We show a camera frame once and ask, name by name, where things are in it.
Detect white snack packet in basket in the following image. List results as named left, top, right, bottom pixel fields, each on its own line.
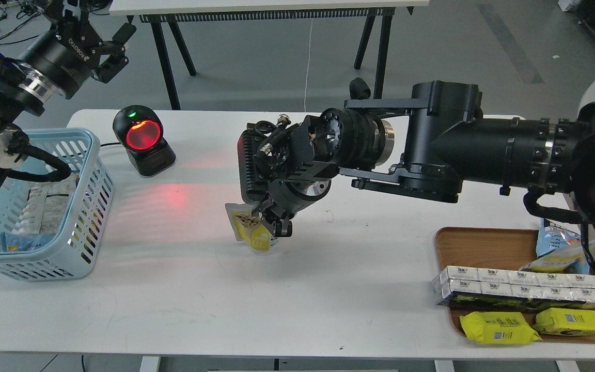
left=13, top=173, right=80, bottom=236

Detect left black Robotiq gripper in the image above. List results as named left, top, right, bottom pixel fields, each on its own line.
left=28, top=21, right=137, bottom=99

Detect yellow white snack pouch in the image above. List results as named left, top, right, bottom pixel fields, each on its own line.
left=225, top=203, right=278, bottom=254

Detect yellow wrapped pack right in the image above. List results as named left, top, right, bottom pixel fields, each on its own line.
left=531, top=307, right=595, bottom=336

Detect yellow wrapped pack left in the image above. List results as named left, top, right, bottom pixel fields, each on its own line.
left=460, top=312, right=542, bottom=345

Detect white hanging cable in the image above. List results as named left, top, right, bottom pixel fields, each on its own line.
left=304, top=18, right=314, bottom=113

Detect brown wooden tray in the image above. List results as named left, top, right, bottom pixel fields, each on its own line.
left=435, top=227, right=595, bottom=344

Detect background black-legged table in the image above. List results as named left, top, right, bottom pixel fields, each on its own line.
left=108, top=1, right=429, bottom=111

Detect yellow wrapped pack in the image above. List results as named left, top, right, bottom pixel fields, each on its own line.
left=531, top=307, right=595, bottom=336
left=460, top=312, right=542, bottom=345

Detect yellow silver snack pouch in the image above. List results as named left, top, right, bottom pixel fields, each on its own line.
left=519, top=235, right=591, bottom=274

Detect blue snack bag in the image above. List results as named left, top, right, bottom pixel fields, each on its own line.
left=530, top=219, right=590, bottom=274

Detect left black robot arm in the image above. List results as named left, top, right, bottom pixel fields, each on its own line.
left=0, top=1, right=135, bottom=188

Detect black barcode scanner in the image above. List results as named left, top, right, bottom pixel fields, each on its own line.
left=113, top=104, right=176, bottom=177

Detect silver boxed multipack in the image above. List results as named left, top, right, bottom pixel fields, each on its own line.
left=430, top=266, right=595, bottom=313

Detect blue snack packet in basket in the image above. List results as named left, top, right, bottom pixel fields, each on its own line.
left=0, top=232, right=54, bottom=253

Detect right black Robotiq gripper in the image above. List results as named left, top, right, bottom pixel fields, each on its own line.
left=251, top=180, right=332, bottom=238

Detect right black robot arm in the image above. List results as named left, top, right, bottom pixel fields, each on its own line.
left=238, top=78, right=595, bottom=237

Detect light blue plastic basket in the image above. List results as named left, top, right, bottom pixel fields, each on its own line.
left=0, top=129, right=114, bottom=281

